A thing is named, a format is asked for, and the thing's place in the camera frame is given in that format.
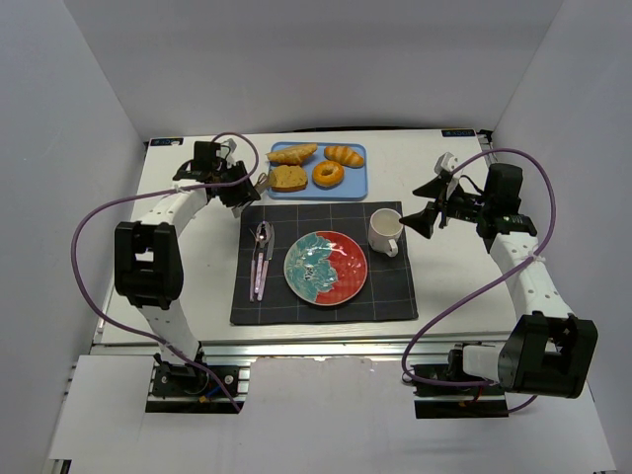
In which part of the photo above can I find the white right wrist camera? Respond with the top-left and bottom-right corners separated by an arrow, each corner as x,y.
434,152 -> 459,176

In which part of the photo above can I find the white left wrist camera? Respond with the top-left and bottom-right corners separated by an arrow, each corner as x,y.
220,139 -> 236,158

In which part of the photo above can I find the red and teal plate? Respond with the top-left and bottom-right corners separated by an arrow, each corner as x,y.
283,231 -> 368,307

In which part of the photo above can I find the flat golden bread piece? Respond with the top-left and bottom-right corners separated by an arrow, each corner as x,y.
267,143 -> 318,166

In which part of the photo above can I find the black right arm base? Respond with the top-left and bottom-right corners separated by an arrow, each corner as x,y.
410,345 -> 509,420

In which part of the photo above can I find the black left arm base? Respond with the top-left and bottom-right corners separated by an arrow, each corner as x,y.
145,354 -> 237,415

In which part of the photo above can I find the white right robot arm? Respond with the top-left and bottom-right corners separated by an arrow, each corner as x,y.
400,155 -> 597,399

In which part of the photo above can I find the striped croissant roll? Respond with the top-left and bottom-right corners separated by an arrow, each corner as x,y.
324,145 -> 364,168

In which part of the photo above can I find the white ceramic mug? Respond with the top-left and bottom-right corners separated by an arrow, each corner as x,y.
367,208 -> 404,258

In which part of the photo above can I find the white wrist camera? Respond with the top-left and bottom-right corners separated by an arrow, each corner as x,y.
434,152 -> 459,176
220,139 -> 236,158

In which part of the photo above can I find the dark grey checked placemat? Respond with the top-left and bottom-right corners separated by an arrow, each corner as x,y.
230,201 -> 419,326

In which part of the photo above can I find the brown bread slice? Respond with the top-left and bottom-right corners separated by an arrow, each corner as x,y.
269,165 -> 308,193

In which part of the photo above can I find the pink handled knife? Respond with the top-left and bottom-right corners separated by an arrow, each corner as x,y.
256,228 -> 275,301

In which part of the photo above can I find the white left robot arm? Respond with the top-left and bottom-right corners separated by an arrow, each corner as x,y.
115,139 -> 261,365

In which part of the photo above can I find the aluminium table frame rail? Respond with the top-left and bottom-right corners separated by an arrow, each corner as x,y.
88,335 -> 524,396

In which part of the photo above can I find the orange ring donut bread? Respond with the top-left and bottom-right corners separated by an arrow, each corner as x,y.
312,160 -> 345,189

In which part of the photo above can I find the pink handled spoon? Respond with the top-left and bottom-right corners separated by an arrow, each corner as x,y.
253,221 -> 273,295

